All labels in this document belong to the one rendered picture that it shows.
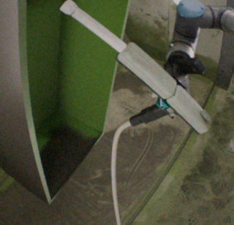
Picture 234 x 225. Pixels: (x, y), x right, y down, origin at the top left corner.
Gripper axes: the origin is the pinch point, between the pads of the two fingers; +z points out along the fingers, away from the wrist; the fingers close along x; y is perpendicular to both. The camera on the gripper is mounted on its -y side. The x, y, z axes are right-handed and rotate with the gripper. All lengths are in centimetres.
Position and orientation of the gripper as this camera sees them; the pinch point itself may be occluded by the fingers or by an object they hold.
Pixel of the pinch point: (170, 106)
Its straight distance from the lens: 64.2
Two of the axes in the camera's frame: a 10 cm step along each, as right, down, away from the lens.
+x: -7.1, -6.2, -3.3
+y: -5.9, 2.8, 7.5
